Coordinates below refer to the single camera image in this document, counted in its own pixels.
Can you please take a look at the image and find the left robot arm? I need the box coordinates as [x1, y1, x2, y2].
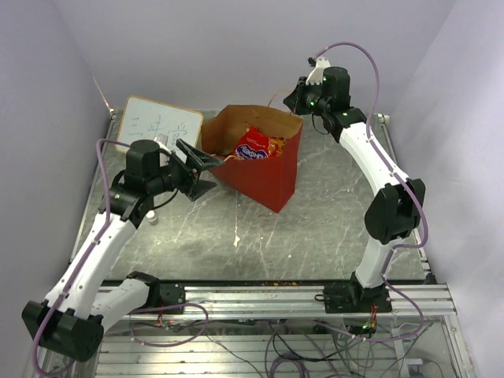
[22, 139, 224, 362]

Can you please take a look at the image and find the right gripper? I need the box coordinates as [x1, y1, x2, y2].
[283, 77, 330, 117]

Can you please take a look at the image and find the white marker pen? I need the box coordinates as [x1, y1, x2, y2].
[145, 210, 158, 224]

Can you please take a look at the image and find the red snack packet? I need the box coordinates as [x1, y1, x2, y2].
[233, 126, 286, 160]

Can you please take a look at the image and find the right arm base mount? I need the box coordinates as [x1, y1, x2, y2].
[322, 282, 392, 313]

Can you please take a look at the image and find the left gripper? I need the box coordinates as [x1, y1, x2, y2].
[147, 138, 225, 201]

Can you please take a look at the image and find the aluminium frame rail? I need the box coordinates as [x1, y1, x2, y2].
[94, 285, 458, 320]

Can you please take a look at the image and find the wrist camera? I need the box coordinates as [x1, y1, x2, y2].
[306, 56, 331, 85]
[154, 134, 172, 167]

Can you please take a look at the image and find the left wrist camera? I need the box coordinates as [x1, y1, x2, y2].
[154, 134, 172, 167]

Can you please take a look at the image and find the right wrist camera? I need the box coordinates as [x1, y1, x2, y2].
[306, 56, 331, 85]

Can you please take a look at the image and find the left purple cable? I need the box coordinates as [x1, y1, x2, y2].
[30, 138, 135, 376]

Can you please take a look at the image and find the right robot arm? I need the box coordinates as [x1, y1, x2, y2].
[283, 60, 425, 312]

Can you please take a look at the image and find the small whiteboard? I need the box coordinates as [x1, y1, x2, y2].
[117, 96, 204, 157]

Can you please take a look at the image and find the red paper bag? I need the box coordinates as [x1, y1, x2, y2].
[201, 104, 304, 213]

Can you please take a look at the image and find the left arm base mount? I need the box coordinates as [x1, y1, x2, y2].
[157, 283, 186, 314]

